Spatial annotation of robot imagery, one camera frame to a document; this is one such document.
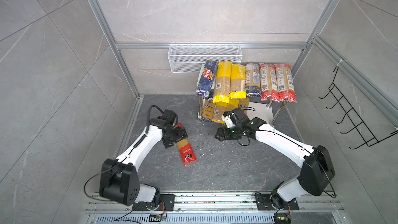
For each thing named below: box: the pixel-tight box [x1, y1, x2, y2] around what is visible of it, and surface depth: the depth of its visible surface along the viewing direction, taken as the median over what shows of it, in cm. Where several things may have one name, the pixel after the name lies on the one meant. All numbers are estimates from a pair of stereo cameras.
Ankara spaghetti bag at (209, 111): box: [202, 101, 216, 121], surface depth 100 cm
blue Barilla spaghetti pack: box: [195, 60, 219, 97], surface depth 76 cm
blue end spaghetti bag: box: [245, 63, 262, 98], surface depth 77 cm
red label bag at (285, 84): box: [274, 63, 297, 103], surface depth 75 cm
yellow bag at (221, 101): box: [211, 94, 230, 125], surface depth 72 cm
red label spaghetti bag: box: [259, 63, 280, 103], surface depth 75 cm
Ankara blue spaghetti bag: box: [238, 97, 250, 108], surface depth 106 cm
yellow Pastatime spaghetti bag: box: [229, 63, 247, 100], surface depth 76 cm
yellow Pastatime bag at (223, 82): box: [212, 61, 233, 104], surface depth 76 cm
